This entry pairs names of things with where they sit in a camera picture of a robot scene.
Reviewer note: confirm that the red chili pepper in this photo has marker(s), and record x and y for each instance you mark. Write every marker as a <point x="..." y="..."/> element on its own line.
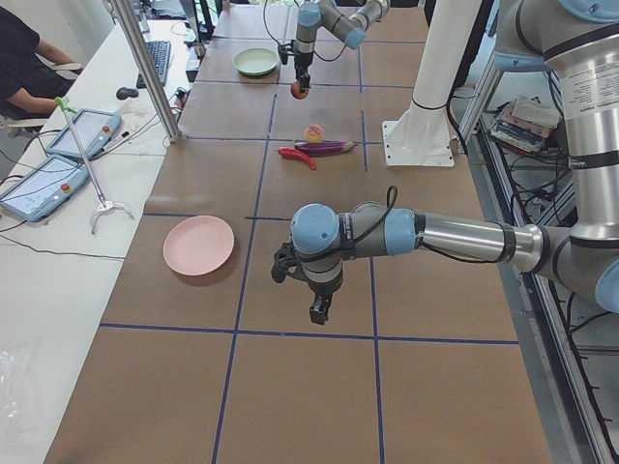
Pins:
<point x="289" y="153"/>

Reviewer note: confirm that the white side table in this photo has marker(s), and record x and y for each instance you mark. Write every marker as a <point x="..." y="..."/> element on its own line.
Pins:
<point x="57" y="274"/>

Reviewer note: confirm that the black computer mouse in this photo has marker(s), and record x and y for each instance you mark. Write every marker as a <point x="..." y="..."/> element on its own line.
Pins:
<point x="124" y="93"/>

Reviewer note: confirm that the aluminium frame post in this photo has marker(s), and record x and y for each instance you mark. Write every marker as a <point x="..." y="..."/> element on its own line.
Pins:
<point x="123" y="11"/>

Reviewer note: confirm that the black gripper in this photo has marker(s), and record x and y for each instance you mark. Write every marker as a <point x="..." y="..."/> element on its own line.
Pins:
<point x="303" y="62"/>
<point x="322" y="289"/>

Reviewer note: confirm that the teach pendant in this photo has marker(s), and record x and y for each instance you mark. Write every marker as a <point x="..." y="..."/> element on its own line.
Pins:
<point x="94" y="129"/>
<point x="46" y="188"/>

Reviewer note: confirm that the green plate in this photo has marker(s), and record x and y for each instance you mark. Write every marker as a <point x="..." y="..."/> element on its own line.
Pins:
<point x="255" y="61"/>

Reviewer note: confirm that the black keyboard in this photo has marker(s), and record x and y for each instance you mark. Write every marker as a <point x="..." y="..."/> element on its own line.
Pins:
<point x="160" y="53"/>

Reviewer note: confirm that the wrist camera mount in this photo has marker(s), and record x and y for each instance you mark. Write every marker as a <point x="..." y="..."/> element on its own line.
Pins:
<point x="286" y="264"/>
<point x="286" y="50"/>

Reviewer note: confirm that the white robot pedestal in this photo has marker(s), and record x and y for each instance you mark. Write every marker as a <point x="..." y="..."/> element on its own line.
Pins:
<point x="421" y="136"/>

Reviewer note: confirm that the near teach pendant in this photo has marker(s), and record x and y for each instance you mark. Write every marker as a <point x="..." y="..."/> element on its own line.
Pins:
<point x="46" y="188"/>

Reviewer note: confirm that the pink plate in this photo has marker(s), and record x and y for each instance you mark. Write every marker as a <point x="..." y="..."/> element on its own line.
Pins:
<point x="198" y="245"/>

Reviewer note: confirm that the red yellow pomegranate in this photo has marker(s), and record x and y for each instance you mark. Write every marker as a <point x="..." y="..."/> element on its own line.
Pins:
<point x="297" y="91"/>

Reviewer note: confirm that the cut pink peach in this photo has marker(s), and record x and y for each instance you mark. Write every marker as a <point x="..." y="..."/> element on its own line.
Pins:
<point x="313" y="134"/>

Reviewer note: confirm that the reacher grabber tool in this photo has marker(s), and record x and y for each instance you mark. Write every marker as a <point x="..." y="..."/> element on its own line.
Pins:
<point x="87" y="164"/>

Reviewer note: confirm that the far teach pendant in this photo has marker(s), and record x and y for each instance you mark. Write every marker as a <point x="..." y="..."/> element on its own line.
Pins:
<point x="94" y="129"/>

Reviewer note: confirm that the seated person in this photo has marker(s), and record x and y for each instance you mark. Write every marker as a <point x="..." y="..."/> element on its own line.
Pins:
<point x="29" y="86"/>

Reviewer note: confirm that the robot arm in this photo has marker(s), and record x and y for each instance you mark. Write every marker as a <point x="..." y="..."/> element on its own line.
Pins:
<point x="350" y="30"/>
<point x="579" y="41"/>

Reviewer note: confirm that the purple eggplant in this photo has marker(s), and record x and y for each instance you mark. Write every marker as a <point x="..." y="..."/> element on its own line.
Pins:
<point x="325" y="148"/>

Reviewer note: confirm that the stack of books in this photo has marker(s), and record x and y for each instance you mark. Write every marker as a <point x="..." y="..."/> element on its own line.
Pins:
<point x="524" y="124"/>

